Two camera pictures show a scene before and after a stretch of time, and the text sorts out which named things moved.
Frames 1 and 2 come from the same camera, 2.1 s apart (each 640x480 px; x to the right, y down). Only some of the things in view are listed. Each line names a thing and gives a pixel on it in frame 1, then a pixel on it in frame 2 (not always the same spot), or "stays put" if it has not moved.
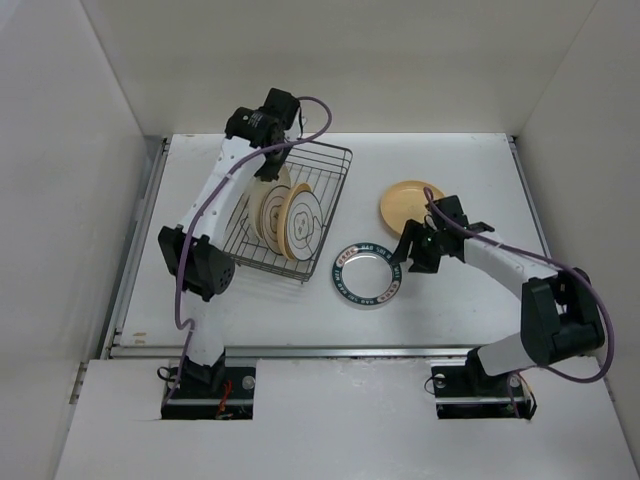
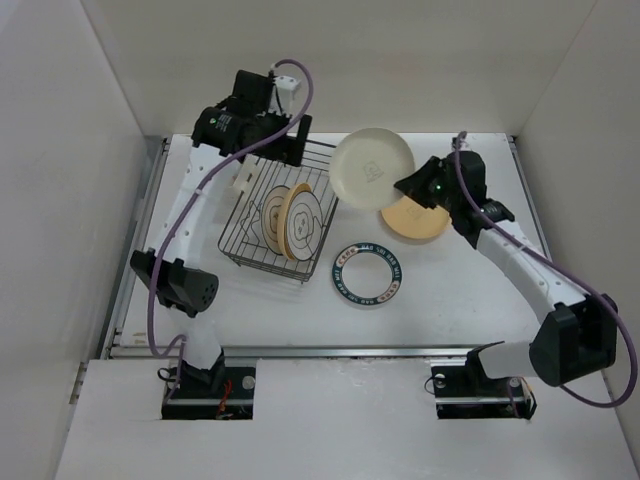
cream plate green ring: x=269 y=217 stays put
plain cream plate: x=263 y=203 → x=365 y=166
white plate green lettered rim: x=367 y=273 stays put
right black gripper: x=421 y=264 → x=415 y=184
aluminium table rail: x=116 y=351 stays put
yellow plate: x=406 y=201 stays put
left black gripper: x=266 y=173 → x=286 y=151
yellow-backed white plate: x=299 y=223 stays put
